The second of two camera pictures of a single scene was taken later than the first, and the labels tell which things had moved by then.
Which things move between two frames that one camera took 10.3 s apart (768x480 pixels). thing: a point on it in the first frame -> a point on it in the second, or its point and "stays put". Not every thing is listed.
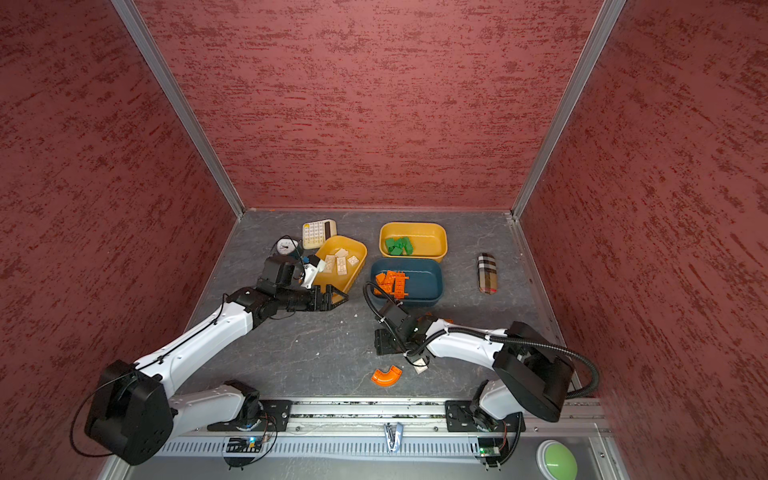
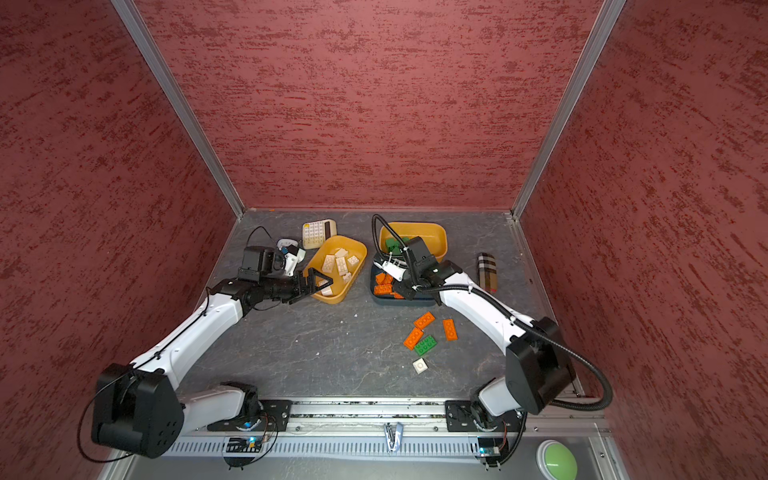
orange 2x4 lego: (386, 287) stays put
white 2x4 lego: (342, 265) stays put
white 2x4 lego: (329, 264) stays put
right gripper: (381, 342) -> (399, 286)
